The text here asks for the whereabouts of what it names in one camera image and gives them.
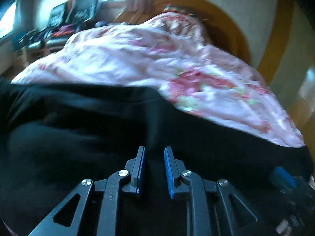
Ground checkered pillow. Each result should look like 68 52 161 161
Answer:
162 4 197 17

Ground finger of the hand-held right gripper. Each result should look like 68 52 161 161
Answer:
269 167 297 188

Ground wooden headboard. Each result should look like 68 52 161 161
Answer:
116 0 251 67

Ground black pants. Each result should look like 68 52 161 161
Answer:
0 79 313 236

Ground black massage chair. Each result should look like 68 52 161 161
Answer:
66 0 100 25
47 2 70 31

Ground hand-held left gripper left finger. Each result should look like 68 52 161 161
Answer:
28 146 146 236

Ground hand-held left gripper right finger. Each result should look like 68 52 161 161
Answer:
164 146 261 236

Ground pink floral blanket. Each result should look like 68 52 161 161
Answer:
11 12 306 149

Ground side window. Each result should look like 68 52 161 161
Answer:
0 2 18 38

